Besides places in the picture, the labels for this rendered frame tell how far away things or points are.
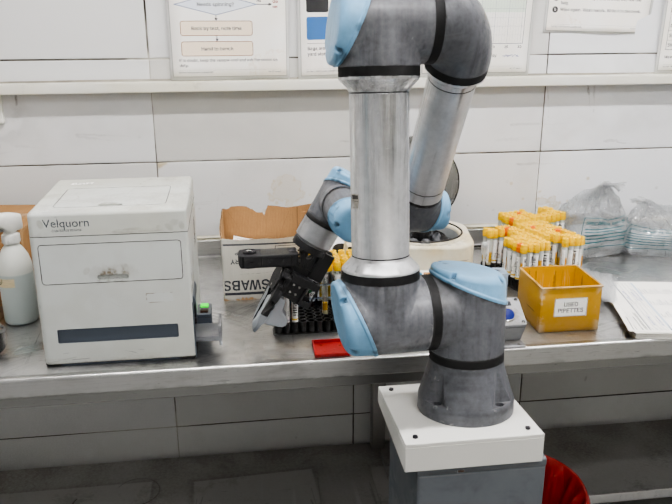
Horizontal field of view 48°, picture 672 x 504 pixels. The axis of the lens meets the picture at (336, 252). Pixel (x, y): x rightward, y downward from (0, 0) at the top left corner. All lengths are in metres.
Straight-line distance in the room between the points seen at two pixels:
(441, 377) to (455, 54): 0.48
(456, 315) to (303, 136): 1.01
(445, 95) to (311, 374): 0.61
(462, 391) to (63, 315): 0.74
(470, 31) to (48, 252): 0.82
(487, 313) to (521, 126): 1.09
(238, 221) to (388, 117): 0.99
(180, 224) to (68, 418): 1.05
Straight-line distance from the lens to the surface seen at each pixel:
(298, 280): 1.45
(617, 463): 2.39
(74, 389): 1.50
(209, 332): 1.50
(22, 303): 1.73
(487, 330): 1.15
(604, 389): 2.55
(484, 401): 1.17
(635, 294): 1.86
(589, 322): 1.66
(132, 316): 1.46
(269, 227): 1.99
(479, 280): 1.12
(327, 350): 1.50
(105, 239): 1.42
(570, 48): 2.18
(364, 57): 1.04
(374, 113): 1.06
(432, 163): 1.25
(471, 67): 1.13
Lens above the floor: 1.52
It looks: 18 degrees down
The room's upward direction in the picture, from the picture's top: straight up
